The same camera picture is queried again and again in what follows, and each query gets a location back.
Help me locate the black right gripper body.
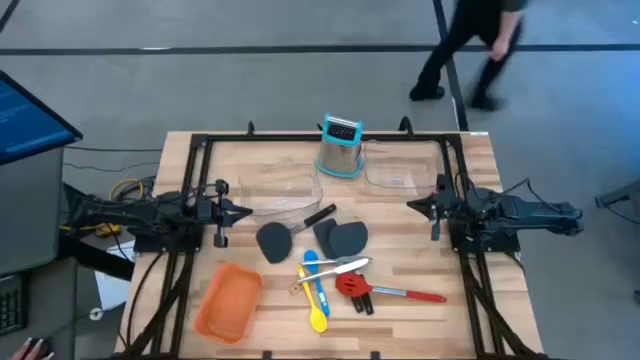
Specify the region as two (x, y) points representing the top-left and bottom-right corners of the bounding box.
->
(428, 173), (461, 241)

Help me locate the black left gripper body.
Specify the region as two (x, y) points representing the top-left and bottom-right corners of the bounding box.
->
(197, 179), (236, 250)

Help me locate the clear plastic bin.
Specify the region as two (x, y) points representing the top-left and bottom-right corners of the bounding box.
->
(237, 162), (325, 225)
(362, 139), (446, 199)

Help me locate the black spatula with steel shaft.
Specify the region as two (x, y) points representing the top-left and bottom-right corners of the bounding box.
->
(255, 203), (338, 265)

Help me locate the black spatula red-marked handle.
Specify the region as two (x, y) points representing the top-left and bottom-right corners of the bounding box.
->
(313, 218), (365, 315)
(328, 221), (375, 316)

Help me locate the blue silicone spoon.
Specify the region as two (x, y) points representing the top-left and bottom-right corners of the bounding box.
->
(303, 249), (331, 318)

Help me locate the orange plastic bin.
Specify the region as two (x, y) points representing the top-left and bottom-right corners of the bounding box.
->
(193, 263), (265, 345)

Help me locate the red slotted spoon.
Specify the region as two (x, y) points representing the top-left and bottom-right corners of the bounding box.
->
(334, 272), (448, 305)

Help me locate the yellow silicone spoon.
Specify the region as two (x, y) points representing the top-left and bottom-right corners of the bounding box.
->
(296, 263), (329, 334)

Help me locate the teal steel box grater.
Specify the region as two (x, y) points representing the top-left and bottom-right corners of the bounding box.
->
(314, 112), (365, 179)

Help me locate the white paper sheet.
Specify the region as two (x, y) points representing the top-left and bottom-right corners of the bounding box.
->
(94, 242), (136, 311)

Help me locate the black desk leg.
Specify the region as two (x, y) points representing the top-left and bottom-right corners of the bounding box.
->
(57, 182), (136, 281)

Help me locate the person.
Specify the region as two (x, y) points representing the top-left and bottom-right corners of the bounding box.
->
(408, 0), (526, 112)

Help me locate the grey computer desk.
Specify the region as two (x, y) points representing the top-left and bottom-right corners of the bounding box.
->
(0, 147), (79, 360)

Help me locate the blue-screen monitor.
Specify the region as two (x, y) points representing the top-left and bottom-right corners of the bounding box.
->
(0, 69), (84, 166)

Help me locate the black computer mouse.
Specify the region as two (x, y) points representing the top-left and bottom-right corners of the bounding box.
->
(22, 338), (52, 359)

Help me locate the black keyboard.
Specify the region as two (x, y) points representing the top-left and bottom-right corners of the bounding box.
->
(0, 272), (29, 336)

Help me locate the person's hand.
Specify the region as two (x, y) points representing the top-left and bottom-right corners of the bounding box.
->
(9, 337), (56, 360)

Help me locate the yellow cable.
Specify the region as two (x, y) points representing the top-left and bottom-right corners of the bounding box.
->
(59, 177), (146, 236)

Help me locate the black metal table frame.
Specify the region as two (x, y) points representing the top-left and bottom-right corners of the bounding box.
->
(117, 119), (546, 360)

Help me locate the black floor cable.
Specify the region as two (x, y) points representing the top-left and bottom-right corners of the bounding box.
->
(63, 144), (164, 174)

